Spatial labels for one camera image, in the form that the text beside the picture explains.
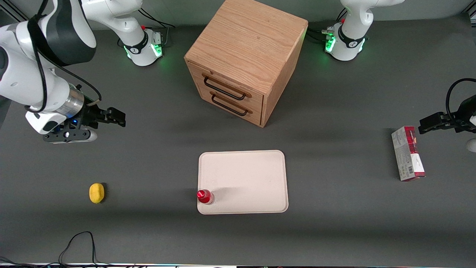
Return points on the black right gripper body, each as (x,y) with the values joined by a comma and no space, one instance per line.
(90,113)

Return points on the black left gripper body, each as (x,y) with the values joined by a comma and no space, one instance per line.
(462,114)

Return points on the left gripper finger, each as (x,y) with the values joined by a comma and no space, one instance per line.
(438,116)
(431,125)

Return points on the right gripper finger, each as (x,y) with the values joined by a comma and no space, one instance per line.
(115,123)
(113,112)

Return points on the red coke bottle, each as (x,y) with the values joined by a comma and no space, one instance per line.
(203,196)

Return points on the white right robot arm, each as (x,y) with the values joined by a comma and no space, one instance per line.
(26,74)

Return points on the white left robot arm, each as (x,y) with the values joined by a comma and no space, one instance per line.
(349,37)

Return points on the beige rectangular tray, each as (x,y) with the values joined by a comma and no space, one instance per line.
(245,178)

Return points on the red grey carton box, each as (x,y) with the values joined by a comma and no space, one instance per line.
(407,154)

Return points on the yellow lemon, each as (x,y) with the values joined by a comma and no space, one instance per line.
(96,193)

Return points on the wooden drawer cabinet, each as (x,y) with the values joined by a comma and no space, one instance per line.
(249,41)

